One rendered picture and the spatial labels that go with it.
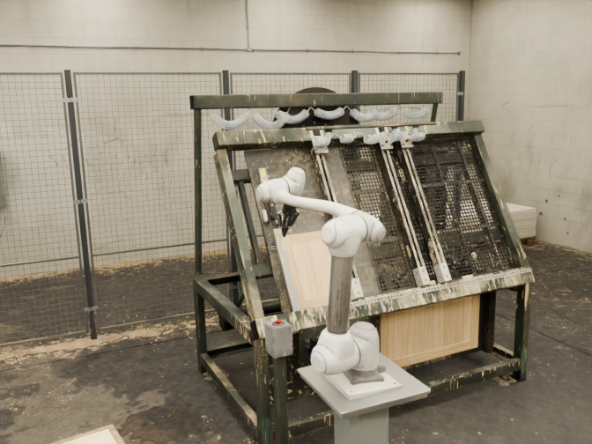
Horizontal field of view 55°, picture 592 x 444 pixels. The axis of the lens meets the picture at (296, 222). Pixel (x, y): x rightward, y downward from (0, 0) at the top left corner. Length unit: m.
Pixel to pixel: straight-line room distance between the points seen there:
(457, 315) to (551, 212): 4.97
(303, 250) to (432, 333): 1.28
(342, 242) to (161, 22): 6.12
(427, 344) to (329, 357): 1.79
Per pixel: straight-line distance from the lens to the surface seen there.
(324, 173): 3.89
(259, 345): 3.42
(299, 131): 3.90
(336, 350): 2.72
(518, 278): 4.51
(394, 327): 4.16
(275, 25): 8.73
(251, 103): 4.28
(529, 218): 8.96
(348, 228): 2.54
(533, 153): 9.43
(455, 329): 4.54
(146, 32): 8.21
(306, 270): 3.62
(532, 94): 9.45
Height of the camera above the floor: 2.12
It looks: 12 degrees down
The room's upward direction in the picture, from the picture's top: 1 degrees counter-clockwise
